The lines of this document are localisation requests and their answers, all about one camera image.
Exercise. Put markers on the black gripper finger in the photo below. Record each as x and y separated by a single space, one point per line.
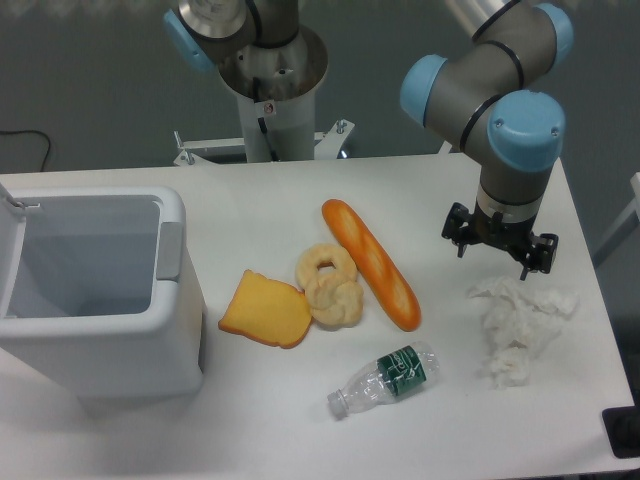
458 228
539 256

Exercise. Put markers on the white furniture leg right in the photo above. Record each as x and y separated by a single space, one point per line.
621 228

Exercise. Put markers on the black device at table edge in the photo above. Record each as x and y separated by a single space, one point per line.
622 428

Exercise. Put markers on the ring-shaped bagel bread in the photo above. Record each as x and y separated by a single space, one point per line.
324 267

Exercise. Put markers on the crumpled white tissue paper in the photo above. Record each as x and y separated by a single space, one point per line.
519 323

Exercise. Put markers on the white plastic trash bin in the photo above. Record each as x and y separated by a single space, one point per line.
98 290

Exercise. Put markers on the round twisted bread roll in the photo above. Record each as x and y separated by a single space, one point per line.
335 300

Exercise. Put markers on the long orange baguette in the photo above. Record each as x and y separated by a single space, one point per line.
391 289

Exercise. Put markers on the clear plastic bottle green label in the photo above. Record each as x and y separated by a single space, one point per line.
386 380

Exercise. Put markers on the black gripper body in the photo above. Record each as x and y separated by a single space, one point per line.
501 225

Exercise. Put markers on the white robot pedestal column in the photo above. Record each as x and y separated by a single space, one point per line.
275 91

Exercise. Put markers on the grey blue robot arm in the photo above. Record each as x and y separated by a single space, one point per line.
481 104

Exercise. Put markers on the yellow toast slice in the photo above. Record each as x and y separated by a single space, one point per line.
267 311

